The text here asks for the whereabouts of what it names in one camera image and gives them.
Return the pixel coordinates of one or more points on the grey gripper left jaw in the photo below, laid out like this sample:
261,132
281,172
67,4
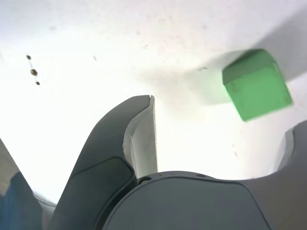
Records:
100,155

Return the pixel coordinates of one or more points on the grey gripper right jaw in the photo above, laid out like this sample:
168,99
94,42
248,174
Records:
192,206

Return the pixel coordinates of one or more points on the green cube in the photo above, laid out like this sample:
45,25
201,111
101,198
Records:
256,91

